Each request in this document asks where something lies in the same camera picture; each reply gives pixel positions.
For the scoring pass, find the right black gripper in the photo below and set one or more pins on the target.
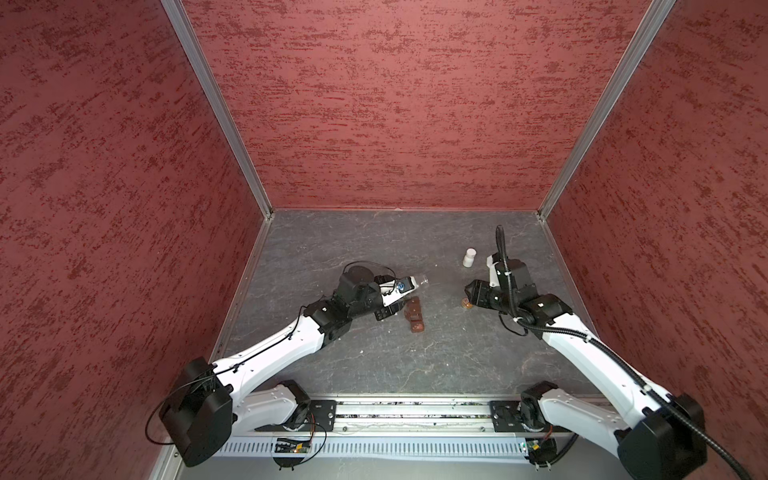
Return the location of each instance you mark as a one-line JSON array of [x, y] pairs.
[[477, 293]]

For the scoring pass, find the right aluminium corner post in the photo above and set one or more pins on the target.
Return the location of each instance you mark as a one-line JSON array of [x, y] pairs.
[[644, 35]]

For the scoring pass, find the brown pill organizer strip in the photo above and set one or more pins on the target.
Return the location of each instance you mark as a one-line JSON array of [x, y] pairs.
[[413, 314]]

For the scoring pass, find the white slotted cable duct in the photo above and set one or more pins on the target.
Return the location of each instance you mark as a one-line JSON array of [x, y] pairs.
[[472, 449]]

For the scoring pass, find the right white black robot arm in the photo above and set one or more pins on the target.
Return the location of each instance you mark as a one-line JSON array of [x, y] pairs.
[[653, 434]]

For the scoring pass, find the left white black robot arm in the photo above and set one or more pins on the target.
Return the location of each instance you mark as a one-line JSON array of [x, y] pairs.
[[211, 401]]

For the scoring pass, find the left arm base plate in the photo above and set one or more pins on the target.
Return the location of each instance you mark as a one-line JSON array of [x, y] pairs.
[[320, 414]]

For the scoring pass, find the white pill bottle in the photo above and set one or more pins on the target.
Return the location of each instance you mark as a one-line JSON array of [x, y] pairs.
[[469, 258]]

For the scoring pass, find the aluminium front rail frame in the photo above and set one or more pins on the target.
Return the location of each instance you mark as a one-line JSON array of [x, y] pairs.
[[416, 415]]

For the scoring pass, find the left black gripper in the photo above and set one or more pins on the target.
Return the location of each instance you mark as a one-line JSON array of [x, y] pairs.
[[388, 311]]

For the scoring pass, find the left aluminium corner post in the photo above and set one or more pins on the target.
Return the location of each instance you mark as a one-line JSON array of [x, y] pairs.
[[184, 31]]

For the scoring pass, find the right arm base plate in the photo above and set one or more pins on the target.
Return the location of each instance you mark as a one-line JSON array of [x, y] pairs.
[[504, 415]]

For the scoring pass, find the aluminium corner post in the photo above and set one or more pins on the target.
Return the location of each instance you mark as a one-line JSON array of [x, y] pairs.
[[184, 31], [644, 35]]

